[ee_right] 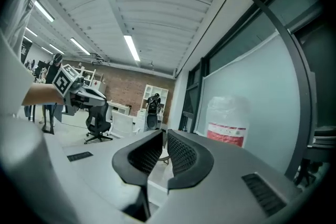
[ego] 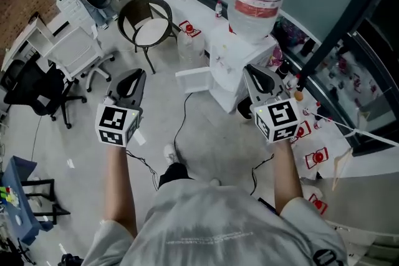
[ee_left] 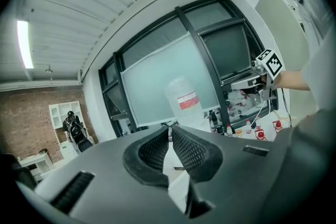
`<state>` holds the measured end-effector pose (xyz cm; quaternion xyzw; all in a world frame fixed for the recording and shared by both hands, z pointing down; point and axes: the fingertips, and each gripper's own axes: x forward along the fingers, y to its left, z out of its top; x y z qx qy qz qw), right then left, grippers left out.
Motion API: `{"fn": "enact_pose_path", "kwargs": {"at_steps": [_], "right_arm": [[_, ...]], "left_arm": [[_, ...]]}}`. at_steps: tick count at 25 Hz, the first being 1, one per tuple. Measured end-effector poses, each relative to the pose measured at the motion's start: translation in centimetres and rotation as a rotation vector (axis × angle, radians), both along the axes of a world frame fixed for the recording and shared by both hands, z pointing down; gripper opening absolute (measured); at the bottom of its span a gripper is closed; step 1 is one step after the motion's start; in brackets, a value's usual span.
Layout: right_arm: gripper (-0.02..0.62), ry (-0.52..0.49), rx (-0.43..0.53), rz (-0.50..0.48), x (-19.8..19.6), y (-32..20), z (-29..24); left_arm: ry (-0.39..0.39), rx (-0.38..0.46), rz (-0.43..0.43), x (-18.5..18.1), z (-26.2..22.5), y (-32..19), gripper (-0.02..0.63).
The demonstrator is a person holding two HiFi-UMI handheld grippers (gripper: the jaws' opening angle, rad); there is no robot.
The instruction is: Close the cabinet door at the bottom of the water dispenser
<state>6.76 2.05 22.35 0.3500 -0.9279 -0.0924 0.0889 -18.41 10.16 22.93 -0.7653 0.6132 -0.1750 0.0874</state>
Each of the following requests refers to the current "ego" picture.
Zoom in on black cylinder flask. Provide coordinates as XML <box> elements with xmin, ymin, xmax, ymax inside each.
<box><xmin>275</xmin><ymin>59</ymin><xmax>292</xmax><ymax>80</ymax></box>

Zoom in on white water dispenser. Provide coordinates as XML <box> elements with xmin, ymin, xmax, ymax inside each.
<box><xmin>175</xmin><ymin>21</ymin><xmax>280</xmax><ymax>115</ymax></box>

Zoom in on white drawer cabinet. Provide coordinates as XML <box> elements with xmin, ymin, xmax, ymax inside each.
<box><xmin>55</xmin><ymin>0</ymin><xmax>94</xmax><ymax>26</ymax></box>

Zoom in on person's left forearm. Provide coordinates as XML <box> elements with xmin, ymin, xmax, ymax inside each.
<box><xmin>103</xmin><ymin>142</ymin><xmax>138</xmax><ymax>238</ymax></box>

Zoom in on person's white shoe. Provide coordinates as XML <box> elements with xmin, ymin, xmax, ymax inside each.
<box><xmin>163</xmin><ymin>143</ymin><xmax>179</xmax><ymax>166</ymax></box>

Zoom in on black power cable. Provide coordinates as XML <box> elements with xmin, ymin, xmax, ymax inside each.
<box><xmin>173</xmin><ymin>91</ymin><xmax>195</xmax><ymax>163</ymax></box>

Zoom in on empty clear plastic bottle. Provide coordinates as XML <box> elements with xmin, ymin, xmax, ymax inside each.
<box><xmin>176</xmin><ymin>21</ymin><xmax>206</xmax><ymax>71</ymax></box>

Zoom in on dark wicker chair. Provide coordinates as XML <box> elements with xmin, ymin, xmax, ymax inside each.
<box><xmin>117</xmin><ymin>0</ymin><xmax>174</xmax><ymax>75</ymax></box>

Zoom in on pink patterned bag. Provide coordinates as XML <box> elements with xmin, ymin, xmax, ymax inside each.
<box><xmin>267</xmin><ymin>44</ymin><xmax>284</xmax><ymax>68</ymax></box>

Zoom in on black office chair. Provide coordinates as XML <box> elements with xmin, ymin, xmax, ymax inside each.
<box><xmin>2</xmin><ymin>55</ymin><xmax>88</xmax><ymax>130</ymax></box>

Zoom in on blue table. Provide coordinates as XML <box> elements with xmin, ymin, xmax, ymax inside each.
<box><xmin>0</xmin><ymin>155</ymin><xmax>71</xmax><ymax>246</ymax></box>

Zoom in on flattened bottle with red cap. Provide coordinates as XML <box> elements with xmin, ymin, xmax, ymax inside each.
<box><xmin>289</xmin><ymin>120</ymin><xmax>312</xmax><ymax>143</ymax></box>
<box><xmin>304</xmin><ymin>147</ymin><xmax>330</xmax><ymax>170</ymax></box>
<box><xmin>307</xmin><ymin>192</ymin><xmax>329</xmax><ymax>216</ymax></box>

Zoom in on white office chair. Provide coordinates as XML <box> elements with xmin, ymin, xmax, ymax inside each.
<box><xmin>46</xmin><ymin>26</ymin><xmax>116</xmax><ymax>93</ymax></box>

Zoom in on person's right forearm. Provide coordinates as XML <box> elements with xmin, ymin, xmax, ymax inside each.
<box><xmin>270</xmin><ymin>139</ymin><xmax>305</xmax><ymax>217</ymax></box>

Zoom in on small clear bottle red cap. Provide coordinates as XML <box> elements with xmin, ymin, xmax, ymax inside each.
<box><xmin>286</xmin><ymin>73</ymin><xmax>302</xmax><ymax>92</ymax></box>

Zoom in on person's light grey shirt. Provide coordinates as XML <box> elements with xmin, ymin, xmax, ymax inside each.
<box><xmin>80</xmin><ymin>179</ymin><xmax>350</xmax><ymax>266</ymax></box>

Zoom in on person's black shorts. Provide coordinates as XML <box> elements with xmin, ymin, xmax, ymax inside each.
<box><xmin>158</xmin><ymin>162</ymin><xmax>195</xmax><ymax>189</ymax></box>

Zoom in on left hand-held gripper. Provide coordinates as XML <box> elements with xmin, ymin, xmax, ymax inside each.
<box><xmin>95</xmin><ymin>68</ymin><xmax>148</xmax><ymax>148</ymax></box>

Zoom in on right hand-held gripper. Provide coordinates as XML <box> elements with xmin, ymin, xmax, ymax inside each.
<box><xmin>243</xmin><ymin>64</ymin><xmax>302</xmax><ymax>145</ymax></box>

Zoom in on white rope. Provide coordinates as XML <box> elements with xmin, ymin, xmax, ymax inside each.
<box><xmin>307</xmin><ymin>111</ymin><xmax>399</xmax><ymax>148</ymax></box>

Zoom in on white desk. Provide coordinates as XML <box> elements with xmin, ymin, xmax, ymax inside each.
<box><xmin>1</xmin><ymin>16</ymin><xmax>54</xmax><ymax>72</ymax></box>

